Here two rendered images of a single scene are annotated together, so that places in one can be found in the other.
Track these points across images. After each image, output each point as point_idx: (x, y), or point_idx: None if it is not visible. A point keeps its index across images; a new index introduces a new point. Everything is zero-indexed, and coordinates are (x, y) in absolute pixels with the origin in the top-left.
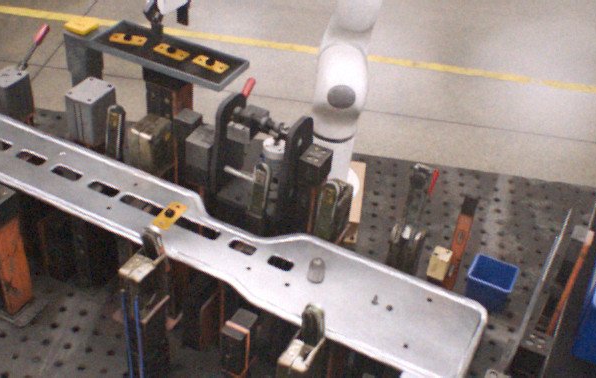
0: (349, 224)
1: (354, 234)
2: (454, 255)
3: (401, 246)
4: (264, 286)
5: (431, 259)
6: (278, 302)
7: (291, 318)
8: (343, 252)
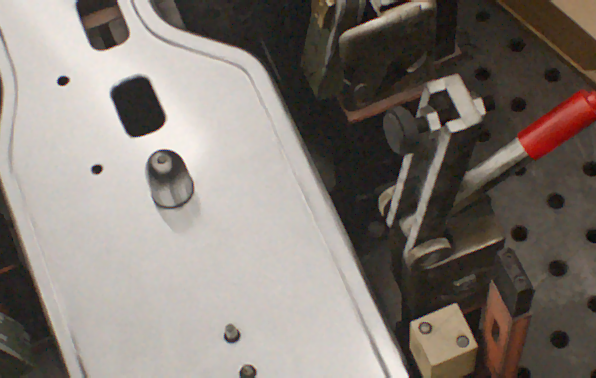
0: None
1: None
2: (489, 354)
3: (404, 239)
4: (49, 145)
5: (411, 329)
6: (38, 201)
7: (29, 256)
8: (292, 162)
